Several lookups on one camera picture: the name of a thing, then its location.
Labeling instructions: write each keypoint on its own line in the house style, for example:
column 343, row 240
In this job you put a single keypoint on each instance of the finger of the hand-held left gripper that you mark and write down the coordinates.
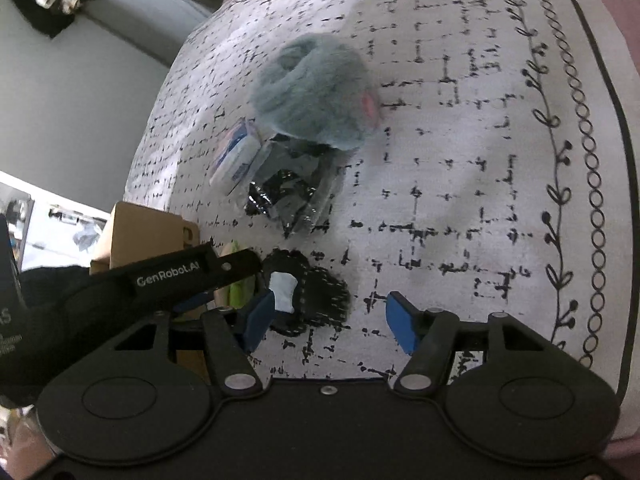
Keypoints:
column 192, row 304
column 240, row 266

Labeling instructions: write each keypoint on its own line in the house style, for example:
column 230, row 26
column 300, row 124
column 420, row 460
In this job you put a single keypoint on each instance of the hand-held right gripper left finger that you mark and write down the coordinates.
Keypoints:
column 257, row 320

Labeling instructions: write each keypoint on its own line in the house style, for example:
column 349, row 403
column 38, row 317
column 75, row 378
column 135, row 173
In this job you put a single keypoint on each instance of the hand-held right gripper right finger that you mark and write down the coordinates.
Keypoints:
column 402, row 322

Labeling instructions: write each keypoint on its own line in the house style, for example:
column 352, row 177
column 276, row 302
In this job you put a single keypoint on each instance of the green cloth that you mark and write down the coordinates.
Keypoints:
column 235, row 290

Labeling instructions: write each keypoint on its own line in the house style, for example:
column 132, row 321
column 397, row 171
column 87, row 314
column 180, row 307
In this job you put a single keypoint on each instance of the brown cardboard box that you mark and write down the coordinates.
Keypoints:
column 145, row 235

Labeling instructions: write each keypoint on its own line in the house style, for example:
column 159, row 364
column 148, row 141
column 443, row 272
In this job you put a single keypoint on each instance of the black cloth with white label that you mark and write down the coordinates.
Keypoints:
column 320, row 295

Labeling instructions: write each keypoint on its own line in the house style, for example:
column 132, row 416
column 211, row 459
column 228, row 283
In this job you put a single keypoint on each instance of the clear bag with black item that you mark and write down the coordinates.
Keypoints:
column 285, row 195

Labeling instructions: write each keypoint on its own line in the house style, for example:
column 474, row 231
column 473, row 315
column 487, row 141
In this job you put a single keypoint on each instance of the white and blue tissue packet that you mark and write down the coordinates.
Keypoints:
column 234, row 157

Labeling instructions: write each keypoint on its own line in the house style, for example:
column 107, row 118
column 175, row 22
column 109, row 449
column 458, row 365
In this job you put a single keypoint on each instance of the blue-grey fuzzy plush toy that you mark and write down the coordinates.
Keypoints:
column 310, row 95

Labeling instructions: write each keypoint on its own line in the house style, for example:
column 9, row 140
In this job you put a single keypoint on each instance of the white black-patterned blanket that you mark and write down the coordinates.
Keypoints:
column 450, row 185

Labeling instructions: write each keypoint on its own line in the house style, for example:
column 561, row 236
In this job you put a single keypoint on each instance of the grey door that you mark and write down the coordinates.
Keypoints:
column 160, row 20

